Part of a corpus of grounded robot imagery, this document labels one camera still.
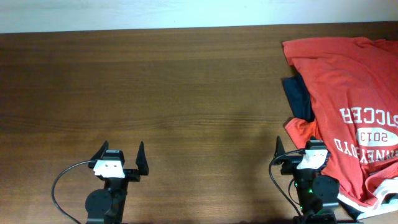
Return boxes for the navy blue garment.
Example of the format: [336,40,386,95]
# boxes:
[282,74,315,122]

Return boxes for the white printed t-shirt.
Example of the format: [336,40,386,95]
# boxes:
[338,177,397,221]

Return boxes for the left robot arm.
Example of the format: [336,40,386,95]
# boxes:
[85,141,149,224]

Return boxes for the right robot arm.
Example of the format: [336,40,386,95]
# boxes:
[269,136,340,224]

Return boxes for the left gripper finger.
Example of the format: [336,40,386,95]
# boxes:
[136,141,149,175]
[91,141,109,161]

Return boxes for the red soccer t-shirt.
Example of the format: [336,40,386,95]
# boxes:
[283,37,397,207]

